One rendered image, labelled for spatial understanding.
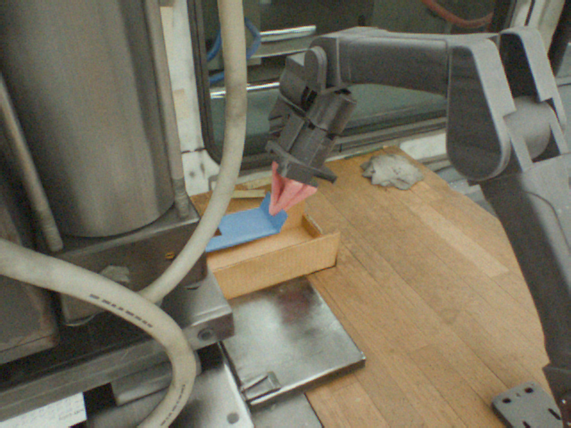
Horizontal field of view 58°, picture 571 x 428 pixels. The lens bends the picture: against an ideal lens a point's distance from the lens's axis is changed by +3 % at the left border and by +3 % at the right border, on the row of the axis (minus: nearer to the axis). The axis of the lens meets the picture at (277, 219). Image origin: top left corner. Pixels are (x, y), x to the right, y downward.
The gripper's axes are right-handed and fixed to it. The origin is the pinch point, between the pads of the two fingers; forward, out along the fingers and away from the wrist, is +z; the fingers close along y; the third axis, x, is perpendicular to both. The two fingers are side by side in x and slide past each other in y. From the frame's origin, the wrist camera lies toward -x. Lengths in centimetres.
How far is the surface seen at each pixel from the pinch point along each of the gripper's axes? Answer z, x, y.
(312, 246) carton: 1.8, 5.6, -5.4
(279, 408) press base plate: 14.8, 24.2, 3.7
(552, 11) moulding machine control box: -51, -23, -57
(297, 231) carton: 4.8, -4.7, -10.3
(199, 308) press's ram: -4.2, 31.2, 26.3
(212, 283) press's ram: -5.2, 29.1, 24.9
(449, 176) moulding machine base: -11, -27, -67
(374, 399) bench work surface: 9.1, 27.9, -5.9
